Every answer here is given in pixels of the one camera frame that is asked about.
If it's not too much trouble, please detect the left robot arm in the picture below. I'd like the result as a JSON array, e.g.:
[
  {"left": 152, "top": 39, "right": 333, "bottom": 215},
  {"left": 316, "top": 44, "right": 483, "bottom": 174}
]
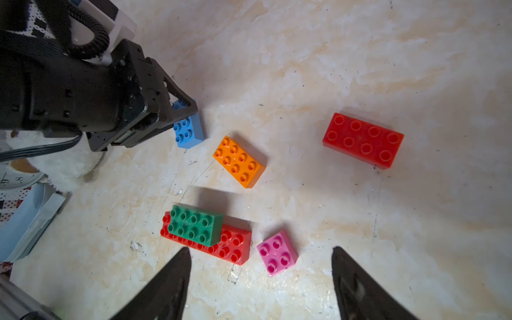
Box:
[{"left": 1, "top": 1, "right": 197, "bottom": 160}]

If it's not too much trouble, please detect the green lego brick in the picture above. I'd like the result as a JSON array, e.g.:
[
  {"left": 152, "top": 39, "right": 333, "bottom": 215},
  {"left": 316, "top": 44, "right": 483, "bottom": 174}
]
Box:
[{"left": 163, "top": 204, "right": 224, "bottom": 247}]

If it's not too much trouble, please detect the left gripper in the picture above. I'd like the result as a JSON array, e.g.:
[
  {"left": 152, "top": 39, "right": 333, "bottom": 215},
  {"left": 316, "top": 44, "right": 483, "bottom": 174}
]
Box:
[{"left": 1, "top": 40, "right": 198, "bottom": 151}]

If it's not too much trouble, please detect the light blue case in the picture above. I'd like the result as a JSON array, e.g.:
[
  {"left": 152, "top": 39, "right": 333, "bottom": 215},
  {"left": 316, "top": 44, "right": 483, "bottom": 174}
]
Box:
[{"left": 1, "top": 183, "right": 66, "bottom": 263}]

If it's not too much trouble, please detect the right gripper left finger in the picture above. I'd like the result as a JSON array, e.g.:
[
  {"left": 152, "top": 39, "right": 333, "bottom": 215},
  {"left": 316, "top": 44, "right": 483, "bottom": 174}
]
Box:
[{"left": 112, "top": 247, "right": 191, "bottom": 319}]

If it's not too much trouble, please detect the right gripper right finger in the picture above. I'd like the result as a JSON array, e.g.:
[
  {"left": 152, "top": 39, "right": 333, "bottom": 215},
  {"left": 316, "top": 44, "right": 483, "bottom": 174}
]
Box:
[{"left": 331, "top": 247, "right": 417, "bottom": 319}]

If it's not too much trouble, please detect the white teddy bear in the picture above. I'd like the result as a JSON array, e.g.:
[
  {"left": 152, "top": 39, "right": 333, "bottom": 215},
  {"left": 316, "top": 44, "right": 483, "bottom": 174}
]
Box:
[{"left": 6, "top": 130, "right": 104, "bottom": 192}]

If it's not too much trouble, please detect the white alarm clock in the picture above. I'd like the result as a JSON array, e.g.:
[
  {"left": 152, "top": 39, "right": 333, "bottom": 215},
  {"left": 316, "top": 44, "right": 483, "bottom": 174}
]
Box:
[{"left": 1, "top": 159, "right": 44, "bottom": 191}]

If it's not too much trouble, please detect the red lego brick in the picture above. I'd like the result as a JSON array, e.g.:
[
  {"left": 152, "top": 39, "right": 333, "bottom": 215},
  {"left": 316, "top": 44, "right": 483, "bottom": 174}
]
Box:
[
  {"left": 323, "top": 113, "right": 404, "bottom": 170},
  {"left": 161, "top": 206, "right": 223, "bottom": 253},
  {"left": 205, "top": 224, "right": 252, "bottom": 266}
]

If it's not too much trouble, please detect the pink small lego brick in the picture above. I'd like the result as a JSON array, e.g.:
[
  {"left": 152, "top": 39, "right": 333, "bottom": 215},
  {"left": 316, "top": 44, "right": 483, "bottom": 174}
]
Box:
[{"left": 257, "top": 229, "right": 298, "bottom": 277}]

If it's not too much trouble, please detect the blue lego brick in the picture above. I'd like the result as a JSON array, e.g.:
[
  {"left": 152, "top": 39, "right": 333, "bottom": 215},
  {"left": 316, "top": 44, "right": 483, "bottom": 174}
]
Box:
[{"left": 173, "top": 112, "right": 204, "bottom": 149}]

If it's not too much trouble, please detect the orange lego brick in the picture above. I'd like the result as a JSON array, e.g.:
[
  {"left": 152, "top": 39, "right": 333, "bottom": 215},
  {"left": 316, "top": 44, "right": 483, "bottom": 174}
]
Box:
[{"left": 213, "top": 136, "right": 266, "bottom": 189}]

